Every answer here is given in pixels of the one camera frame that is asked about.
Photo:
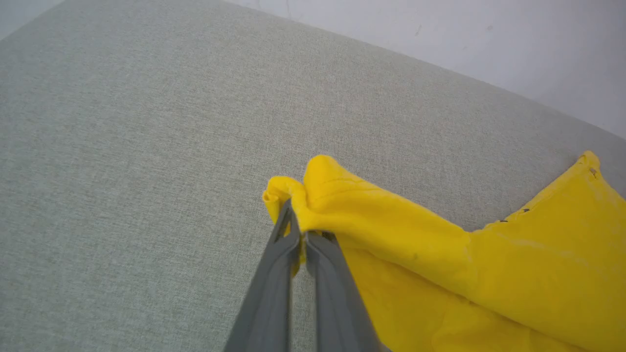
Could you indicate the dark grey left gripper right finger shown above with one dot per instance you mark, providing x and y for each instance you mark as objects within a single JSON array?
[{"x": 337, "y": 303}]

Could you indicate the yellow cloth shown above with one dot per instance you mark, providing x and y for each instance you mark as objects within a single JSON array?
[{"x": 464, "y": 274}]

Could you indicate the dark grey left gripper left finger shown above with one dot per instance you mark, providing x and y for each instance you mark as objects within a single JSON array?
[{"x": 269, "y": 303}]

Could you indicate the grey fabric sofa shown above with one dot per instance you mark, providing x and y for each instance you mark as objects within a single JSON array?
[{"x": 146, "y": 171}]

